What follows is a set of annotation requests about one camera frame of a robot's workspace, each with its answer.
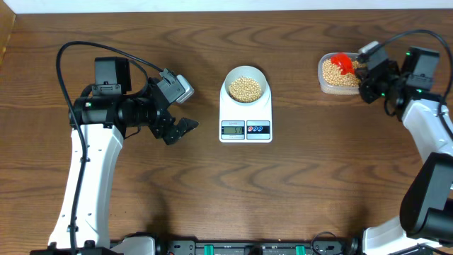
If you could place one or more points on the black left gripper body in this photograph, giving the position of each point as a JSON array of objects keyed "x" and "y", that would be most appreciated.
[{"x": 161, "y": 122}]

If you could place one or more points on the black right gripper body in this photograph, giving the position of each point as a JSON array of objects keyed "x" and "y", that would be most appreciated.
[{"x": 373, "y": 90}]

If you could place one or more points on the red measuring scoop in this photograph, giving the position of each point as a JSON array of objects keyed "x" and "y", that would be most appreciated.
[{"x": 342, "y": 61}]

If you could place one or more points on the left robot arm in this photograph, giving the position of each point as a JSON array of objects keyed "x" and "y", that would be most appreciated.
[{"x": 100, "y": 118}]

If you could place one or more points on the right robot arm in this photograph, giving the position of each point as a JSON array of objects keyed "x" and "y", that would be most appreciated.
[{"x": 424, "y": 221}]

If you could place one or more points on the white digital kitchen scale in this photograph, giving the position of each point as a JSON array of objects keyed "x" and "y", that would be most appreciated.
[{"x": 242, "y": 123}]

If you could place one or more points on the soybeans in bowl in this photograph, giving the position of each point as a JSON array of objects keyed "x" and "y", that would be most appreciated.
[{"x": 245, "y": 90}]

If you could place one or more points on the pale grey bowl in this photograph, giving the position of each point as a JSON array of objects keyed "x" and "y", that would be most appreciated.
[{"x": 247, "y": 71}]

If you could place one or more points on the clear plastic container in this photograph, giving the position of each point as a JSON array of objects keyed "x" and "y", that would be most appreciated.
[{"x": 338, "y": 90}]

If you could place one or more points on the soybeans in container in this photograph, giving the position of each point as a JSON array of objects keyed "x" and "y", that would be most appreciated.
[{"x": 332, "y": 75}]

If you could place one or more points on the brown cardboard box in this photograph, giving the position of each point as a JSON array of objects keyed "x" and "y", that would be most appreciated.
[{"x": 7, "y": 20}]

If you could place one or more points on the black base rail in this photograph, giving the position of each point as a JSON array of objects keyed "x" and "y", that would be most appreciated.
[{"x": 320, "y": 246}]

